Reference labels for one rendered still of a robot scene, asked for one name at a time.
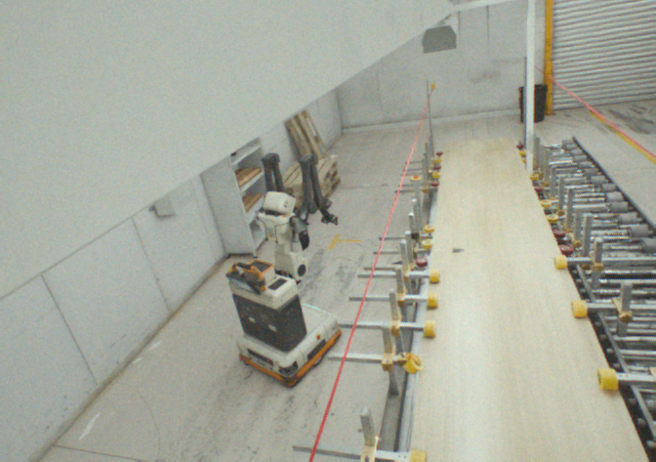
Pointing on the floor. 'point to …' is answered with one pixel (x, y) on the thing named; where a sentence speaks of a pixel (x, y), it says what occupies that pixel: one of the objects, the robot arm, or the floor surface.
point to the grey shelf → (240, 235)
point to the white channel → (173, 82)
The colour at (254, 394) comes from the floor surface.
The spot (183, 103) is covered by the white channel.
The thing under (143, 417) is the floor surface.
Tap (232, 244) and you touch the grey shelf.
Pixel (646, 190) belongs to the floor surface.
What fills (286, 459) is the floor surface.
